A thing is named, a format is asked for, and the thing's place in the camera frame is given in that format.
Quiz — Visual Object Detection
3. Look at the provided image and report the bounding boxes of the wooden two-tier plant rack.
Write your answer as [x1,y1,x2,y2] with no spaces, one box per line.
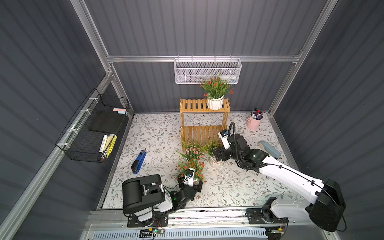
[180,99,231,144]

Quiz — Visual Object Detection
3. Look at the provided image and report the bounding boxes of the pink metal pen bucket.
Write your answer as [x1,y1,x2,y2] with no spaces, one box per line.
[246,116,263,130]

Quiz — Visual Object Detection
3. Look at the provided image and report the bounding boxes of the red flower plant white pot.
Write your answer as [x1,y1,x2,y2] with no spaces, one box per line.
[200,75,234,111]

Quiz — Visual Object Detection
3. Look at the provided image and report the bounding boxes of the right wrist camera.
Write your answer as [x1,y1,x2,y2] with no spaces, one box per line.
[218,129,230,150]

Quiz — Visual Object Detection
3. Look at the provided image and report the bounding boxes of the black wire wall basket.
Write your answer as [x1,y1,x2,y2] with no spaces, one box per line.
[56,89,130,164]

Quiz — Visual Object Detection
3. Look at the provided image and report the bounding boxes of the white marker in black basket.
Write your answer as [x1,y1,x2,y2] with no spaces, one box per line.
[97,135,108,161]

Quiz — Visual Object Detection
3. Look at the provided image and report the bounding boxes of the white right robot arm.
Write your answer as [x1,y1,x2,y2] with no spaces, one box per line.
[214,130,346,232]

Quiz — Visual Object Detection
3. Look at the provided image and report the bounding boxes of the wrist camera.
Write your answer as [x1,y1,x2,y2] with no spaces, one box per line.
[218,129,230,150]
[183,168,195,187]

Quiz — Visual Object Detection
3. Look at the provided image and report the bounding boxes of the dark blue stapler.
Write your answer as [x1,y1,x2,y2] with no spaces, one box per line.
[131,150,147,174]

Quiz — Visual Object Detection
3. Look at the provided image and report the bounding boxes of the white wire mesh basket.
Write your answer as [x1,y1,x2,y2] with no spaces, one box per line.
[173,57,242,85]

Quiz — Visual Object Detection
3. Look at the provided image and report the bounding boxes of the grey-blue stapler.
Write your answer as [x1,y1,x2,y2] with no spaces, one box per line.
[258,141,282,159]

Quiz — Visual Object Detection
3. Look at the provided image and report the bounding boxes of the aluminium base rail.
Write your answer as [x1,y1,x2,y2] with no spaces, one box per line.
[83,207,324,233]

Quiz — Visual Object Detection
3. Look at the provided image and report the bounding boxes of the yellow item in black basket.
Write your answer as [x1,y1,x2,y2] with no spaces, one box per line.
[103,134,118,159]

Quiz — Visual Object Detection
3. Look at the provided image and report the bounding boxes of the black notebook in basket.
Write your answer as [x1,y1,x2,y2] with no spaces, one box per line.
[89,111,126,134]

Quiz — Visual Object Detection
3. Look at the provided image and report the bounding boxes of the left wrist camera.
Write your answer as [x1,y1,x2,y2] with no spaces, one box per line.
[183,168,195,187]

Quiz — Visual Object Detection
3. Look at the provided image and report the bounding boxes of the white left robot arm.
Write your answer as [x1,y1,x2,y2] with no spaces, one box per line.
[122,175,203,228]

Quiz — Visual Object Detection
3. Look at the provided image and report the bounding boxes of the markers in pink bucket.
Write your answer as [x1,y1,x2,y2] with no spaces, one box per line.
[250,108,264,120]

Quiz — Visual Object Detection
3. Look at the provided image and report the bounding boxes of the pink blue sticky notes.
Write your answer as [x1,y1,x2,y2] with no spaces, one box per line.
[113,108,127,115]

